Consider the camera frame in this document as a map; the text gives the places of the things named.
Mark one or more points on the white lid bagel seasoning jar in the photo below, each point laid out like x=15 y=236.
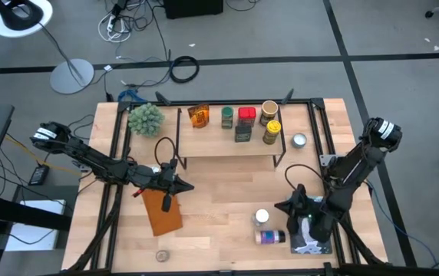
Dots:
x=261 y=217

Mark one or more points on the black metal table frame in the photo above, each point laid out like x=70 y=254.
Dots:
x=121 y=153

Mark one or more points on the round silver candle tin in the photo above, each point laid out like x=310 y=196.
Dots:
x=299 y=140

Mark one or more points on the white floor lamp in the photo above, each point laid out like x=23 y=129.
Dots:
x=71 y=76

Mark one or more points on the green black pepper tin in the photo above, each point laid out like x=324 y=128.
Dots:
x=243 y=133

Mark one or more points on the brown cardboard canister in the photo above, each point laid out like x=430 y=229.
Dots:
x=269 y=112

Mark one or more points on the small clear white lid jar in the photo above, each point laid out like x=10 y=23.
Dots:
x=162 y=255

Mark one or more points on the black power adapter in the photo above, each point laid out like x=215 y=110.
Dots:
x=39 y=175

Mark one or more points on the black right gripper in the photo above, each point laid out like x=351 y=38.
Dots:
x=304 y=224

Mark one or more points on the orange taco mix packet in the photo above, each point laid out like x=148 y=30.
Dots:
x=199 y=116

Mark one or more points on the white box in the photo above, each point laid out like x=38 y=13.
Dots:
x=31 y=234

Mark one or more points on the orange cloth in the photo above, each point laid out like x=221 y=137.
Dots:
x=162 y=218

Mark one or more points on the black box on floor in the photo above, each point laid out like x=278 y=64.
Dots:
x=192 y=7

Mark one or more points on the wooden shelf with black frame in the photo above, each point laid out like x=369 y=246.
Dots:
x=219 y=147

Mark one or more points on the red lid spice tin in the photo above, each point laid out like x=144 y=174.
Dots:
x=247 y=115

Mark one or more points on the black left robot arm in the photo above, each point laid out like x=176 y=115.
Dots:
x=89 y=157

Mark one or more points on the yellow lid brown spice jar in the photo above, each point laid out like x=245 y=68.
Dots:
x=272 y=132

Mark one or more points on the purple label black lid jar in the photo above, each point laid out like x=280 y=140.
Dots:
x=269 y=237

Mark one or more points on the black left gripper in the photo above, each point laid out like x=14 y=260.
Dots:
x=154 y=178

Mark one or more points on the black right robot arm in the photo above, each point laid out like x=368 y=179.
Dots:
x=357 y=165

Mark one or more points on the green lid oregano jar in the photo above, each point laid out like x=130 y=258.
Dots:
x=227 y=117

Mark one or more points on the green artificial succulent plant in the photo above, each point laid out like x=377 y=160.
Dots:
x=146 y=119

